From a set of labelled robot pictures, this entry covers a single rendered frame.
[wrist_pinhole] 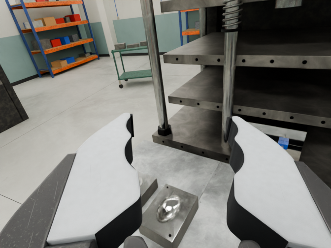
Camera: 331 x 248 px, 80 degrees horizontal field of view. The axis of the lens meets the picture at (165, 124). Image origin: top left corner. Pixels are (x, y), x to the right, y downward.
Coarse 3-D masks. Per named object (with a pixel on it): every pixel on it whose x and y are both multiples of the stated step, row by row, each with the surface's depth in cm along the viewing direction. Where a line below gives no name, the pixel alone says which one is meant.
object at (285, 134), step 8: (248, 120) 103; (256, 120) 102; (264, 120) 102; (272, 120) 101; (264, 128) 99; (272, 128) 97; (280, 128) 95; (288, 128) 93; (296, 128) 92; (304, 128) 92; (272, 136) 99; (280, 136) 97; (288, 136) 95; (296, 136) 93; (304, 136) 91; (288, 144) 96; (296, 144) 94; (288, 152) 98; (296, 152) 96; (296, 160) 98
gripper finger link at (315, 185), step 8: (304, 168) 8; (304, 176) 8; (312, 176) 8; (312, 184) 7; (320, 184) 7; (312, 192) 7; (320, 192) 7; (328, 192) 7; (320, 200) 7; (328, 200) 7; (320, 208) 6; (328, 208) 6; (328, 216) 6; (328, 224) 6
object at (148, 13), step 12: (144, 0) 94; (144, 12) 96; (204, 12) 146; (144, 24) 100; (204, 24) 150; (156, 36) 103; (156, 48) 105; (156, 60) 108; (156, 72) 111; (156, 84) 115; (156, 96) 119; (168, 132) 131
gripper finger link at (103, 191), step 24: (120, 120) 11; (96, 144) 9; (120, 144) 9; (72, 168) 8; (96, 168) 8; (120, 168) 8; (72, 192) 7; (96, 192) 7; (120, 192) 7; (72, 216) 6; (96, 216) 6; (120, 216) 6; (48, 240) 5; (72, 240) 6; (96, 240) 6; (120, 240) 7
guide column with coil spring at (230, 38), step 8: (232, 8) 78; (232, 16) 79; (232, 32) 82; (232, 40) 84; (224, 48) 88; (232, 48) 86; (224, 56) 90; (232, 56) 87; (224, 64) 91; (232, 64) 89; (224, 72) 93; (232, 72) 91; (224, 80) 95; (232, 80) 93; (224, 88) 96; (232, 88) 95; (224, 96) 98; (232, 96) 97; (224, 104) 100; (232, 104) 100; (224, 112) 103; (232, 112) 102; (224, 120) 105; (224, 128) 107; (224, 136) 110; (224, 144) 112
